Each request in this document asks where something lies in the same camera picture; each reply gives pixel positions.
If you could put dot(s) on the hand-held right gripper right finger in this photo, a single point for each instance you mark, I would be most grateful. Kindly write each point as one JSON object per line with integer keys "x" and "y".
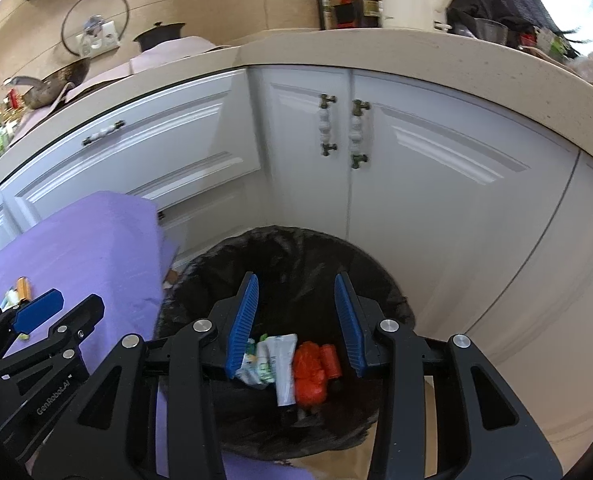
{"x": 349, "y": 320}

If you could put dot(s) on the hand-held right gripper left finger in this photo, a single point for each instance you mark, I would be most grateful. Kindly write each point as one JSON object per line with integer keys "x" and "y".
{"x": 241, "y": 320}

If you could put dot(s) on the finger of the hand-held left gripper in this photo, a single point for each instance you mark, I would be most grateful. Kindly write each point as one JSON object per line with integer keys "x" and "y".
{"x": 39, "y": 310}
{"x": 84, "y": 312}

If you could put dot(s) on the white blue printed packet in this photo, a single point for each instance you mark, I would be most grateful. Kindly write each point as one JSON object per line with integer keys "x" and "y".
{"x": 249, "y": 367}

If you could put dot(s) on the white green wrapper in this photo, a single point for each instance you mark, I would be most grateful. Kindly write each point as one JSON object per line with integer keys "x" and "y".
{"x": 284, "y": 370}

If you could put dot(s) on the red plastic bag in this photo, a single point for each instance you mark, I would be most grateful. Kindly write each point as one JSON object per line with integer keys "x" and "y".
{"x": 309, "y": 375}

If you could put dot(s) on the trash bin with black bag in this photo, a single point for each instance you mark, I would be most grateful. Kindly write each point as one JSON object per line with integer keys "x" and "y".
{"x": 296, "y": 270}

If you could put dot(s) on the purple tablecloth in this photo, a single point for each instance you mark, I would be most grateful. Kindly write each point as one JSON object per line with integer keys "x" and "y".
{"x": 91, "y": 245}

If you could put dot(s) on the wide white cabinet drawer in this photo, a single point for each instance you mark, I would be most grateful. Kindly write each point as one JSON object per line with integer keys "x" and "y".
{"x": 151, "y": 140}

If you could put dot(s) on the metal wok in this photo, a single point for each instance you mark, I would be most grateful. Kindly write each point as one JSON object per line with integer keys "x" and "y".
{"x": 51, "y": 85}

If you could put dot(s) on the beige kitchen countertop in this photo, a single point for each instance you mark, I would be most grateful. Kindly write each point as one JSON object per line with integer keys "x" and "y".
{"x": 326, "y": 45}

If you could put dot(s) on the black pot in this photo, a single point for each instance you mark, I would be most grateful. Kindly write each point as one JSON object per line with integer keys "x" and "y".
{"x": 159, "y": 37}

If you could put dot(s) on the glass pot lid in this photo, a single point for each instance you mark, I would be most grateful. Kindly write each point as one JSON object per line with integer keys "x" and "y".
{"x": 94, "y": 15}

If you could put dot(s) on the red black box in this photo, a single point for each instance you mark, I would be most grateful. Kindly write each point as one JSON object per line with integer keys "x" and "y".
{"x": 346, "y": 12}

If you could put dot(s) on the slim dark bottle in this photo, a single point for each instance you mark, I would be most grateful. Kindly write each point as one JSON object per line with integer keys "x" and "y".
{"x": 324, "y": 7}

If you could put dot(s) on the clear glass cup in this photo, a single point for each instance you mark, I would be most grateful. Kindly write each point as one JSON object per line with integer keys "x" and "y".
{"x": 490, "y": 30}

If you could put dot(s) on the white wall socket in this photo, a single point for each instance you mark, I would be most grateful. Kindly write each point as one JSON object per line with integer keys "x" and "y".
{"x": 99, "y": 37}

